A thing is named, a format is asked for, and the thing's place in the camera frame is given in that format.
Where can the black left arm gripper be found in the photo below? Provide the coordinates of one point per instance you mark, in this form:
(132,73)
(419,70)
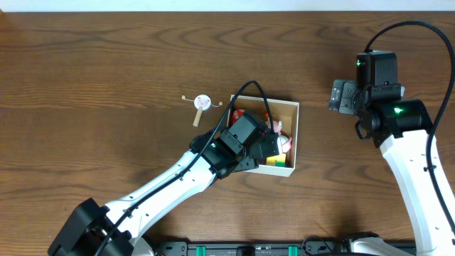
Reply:
(269,146)

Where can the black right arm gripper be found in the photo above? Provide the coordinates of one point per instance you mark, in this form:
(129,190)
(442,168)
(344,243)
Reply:
(344,90)

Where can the white toy duck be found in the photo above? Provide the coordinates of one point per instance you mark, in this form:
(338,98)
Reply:
(283,140)

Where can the colourful puzzle cube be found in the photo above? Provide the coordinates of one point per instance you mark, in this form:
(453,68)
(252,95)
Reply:
(278,160)

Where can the red toy fire truck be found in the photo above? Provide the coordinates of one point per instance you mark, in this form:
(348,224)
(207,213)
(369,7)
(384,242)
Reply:
(236,115)

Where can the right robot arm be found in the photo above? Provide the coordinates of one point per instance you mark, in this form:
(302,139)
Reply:
(400,128)

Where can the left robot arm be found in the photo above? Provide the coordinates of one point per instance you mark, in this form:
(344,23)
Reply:
(117,227)

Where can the white cardboard box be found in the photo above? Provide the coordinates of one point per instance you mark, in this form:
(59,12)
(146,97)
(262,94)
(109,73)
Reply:
(285,115)

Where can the wooden pig rattle drum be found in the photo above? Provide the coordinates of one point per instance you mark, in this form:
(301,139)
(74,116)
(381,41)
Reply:
(201,103)

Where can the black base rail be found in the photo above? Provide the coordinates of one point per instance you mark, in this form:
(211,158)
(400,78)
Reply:
(312,245)

